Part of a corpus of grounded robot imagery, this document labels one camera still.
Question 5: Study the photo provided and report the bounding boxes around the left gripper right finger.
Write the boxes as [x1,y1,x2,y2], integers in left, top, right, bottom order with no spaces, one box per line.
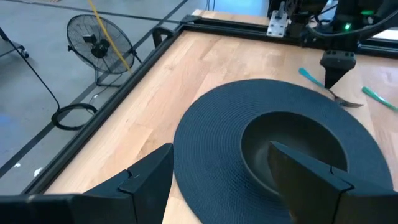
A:
[267,141,398,224]

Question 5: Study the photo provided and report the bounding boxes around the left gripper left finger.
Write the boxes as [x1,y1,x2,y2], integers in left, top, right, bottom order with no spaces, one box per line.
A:
[74,143,175,224]

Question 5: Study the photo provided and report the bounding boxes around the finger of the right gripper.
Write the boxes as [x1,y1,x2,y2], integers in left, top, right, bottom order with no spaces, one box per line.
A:
[320,49,358,90]

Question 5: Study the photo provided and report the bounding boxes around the fork with blue handle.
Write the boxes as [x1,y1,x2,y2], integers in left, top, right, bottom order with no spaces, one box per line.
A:
[298,68,364,109]

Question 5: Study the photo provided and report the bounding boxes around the gold spoon with green handle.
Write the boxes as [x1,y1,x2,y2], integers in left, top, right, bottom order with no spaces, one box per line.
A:
[361,86,398,113]

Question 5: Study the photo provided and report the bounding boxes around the black bowl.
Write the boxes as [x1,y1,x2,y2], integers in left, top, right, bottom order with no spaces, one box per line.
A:
[240,111,349,200]

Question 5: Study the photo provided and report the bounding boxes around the round dark woven placemat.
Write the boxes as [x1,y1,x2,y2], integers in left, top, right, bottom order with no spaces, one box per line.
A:
[172,78,394,224]

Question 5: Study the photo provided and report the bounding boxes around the black floor fan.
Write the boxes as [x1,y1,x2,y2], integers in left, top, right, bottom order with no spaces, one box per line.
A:
[65,14,142,88]

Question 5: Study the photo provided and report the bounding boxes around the black cart wheel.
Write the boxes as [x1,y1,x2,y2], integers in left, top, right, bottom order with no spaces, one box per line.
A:
[0,27,30,60]

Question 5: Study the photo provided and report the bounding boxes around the silver mounting bracket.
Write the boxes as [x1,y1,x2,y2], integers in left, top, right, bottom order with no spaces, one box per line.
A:
[266,1,289,39]

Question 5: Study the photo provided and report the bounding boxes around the black metal table frame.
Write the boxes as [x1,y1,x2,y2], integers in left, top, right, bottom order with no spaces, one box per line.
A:
[21,13,398,196]

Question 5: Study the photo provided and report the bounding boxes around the coiled black cable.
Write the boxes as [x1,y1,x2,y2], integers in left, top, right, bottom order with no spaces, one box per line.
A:
[50,103,99,131]

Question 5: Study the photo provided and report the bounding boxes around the long black floor cable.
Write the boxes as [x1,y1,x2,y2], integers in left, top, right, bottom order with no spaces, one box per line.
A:
[0,27,62,110]

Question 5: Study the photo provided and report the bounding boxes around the yellow hanging cable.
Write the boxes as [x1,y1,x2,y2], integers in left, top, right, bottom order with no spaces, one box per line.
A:
[86,0,133,74]

